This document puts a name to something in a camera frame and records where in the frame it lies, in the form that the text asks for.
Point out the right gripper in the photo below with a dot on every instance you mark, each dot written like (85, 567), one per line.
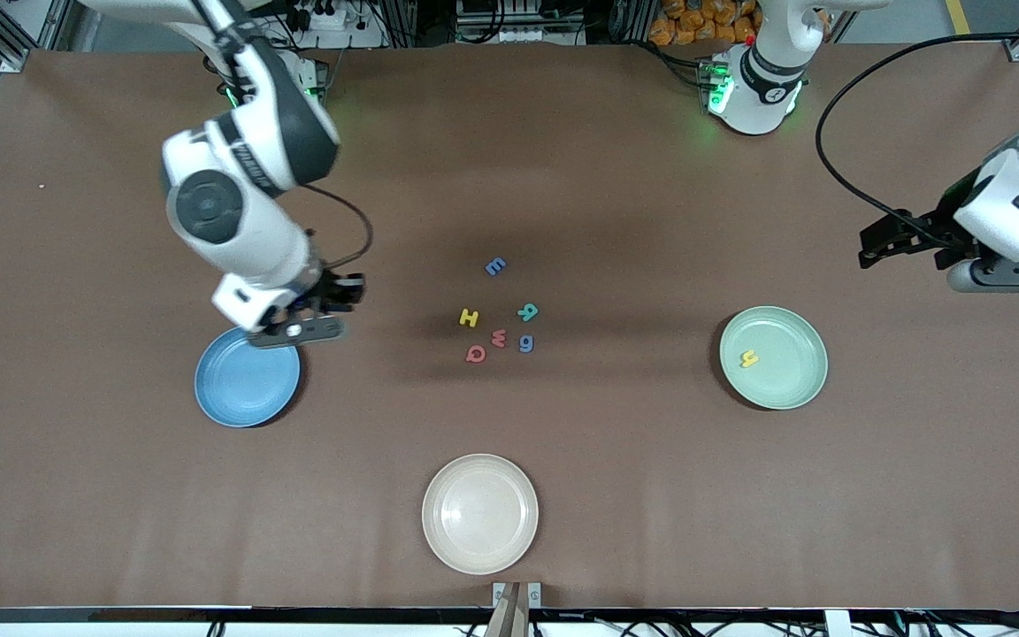
(329, 293)

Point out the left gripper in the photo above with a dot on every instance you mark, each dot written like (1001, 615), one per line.
(936, 229)

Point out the yellow foam capital H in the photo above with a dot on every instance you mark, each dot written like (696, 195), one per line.
(469, 317)

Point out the red foam letter Q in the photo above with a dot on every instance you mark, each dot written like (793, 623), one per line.
(468, 354)

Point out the blue foam letter E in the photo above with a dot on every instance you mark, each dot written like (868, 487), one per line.
(495, 266)

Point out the blue foam letter g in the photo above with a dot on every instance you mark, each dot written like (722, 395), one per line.
(526, 342)

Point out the yellow foam small h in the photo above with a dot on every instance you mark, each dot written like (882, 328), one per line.
(749, 358)

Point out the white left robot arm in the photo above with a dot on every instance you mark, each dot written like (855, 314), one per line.
(766, 80)

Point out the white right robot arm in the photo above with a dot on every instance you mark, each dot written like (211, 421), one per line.
(244, 230)

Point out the blue plate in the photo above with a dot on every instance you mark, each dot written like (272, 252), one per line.
(244, 389)

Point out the green plate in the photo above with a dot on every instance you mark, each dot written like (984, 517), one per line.
(773, 358)

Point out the beige plate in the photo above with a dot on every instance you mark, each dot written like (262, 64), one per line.
(480, 515)

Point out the red foam letter w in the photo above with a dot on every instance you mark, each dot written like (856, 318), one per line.
(499, 337)

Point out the teal foam letter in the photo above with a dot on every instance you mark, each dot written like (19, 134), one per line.
(528, 311)

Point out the white power strip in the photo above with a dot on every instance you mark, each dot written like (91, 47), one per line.
(324, 18)
(527, 35)

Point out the orange packets pile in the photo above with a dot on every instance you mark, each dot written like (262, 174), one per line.
(695, 22)

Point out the small white box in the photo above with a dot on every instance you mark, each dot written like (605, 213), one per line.
(837, 624)

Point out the metal table bracket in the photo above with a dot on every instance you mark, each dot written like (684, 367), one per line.
(501, 591)

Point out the aluminium frame post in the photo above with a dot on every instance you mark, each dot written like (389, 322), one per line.
(12, 60)

